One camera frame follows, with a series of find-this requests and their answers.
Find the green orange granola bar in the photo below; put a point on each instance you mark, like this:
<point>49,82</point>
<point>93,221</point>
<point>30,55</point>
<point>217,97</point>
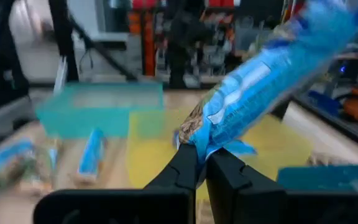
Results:
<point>20,179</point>

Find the blue floor crate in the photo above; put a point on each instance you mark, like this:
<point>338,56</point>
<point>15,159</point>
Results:
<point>325,104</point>

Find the teal translucent plastic bin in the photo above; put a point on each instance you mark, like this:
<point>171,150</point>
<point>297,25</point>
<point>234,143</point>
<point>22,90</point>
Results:
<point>98,121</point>

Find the yellow translucent plastic bin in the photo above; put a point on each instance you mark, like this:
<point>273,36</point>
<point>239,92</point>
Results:
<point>154,161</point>

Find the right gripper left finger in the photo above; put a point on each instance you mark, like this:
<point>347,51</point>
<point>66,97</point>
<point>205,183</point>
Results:
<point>176,177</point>

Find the dark blue plastic bin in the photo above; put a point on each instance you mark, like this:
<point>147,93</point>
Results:
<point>322,179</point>

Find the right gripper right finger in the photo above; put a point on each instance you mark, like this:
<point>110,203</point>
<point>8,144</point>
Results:
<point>232,189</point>

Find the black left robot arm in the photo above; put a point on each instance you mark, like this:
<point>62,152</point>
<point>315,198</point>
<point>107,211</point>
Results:
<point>185,37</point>

